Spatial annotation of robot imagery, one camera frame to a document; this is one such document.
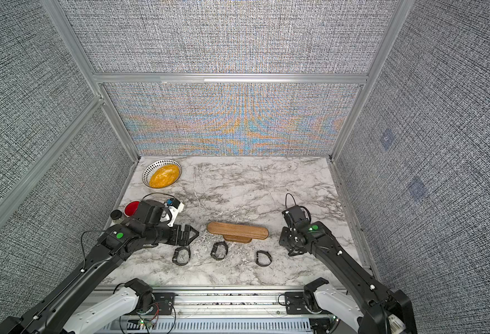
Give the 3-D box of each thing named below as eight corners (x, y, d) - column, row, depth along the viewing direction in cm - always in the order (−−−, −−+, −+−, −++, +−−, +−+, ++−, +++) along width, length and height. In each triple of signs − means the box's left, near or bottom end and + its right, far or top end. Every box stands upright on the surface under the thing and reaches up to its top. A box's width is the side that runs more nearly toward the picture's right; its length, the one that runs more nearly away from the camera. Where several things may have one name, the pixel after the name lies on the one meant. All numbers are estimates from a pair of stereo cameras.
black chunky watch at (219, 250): (211, 259, 86) (210, 256, 83) (212, 244, 90) (211, 240, 87) (227, 259, 86) (226, 256, 83) (228, 244, 90) (227, 240, 87)
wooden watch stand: (209, 240, 91) (206, 231, 84) (211, 229, 94) (208, 220, 87) (266, 246, 89) (268, 238, 82) (266, 236, 92) (268, 227, 85)
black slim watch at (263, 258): (255, 266, 84) (256, 264, 82) (255, 252, 87) (255, 250, 85) (272, 266, 84) (272, 264, 82) (270, 252, 87) (271, 250, 85)
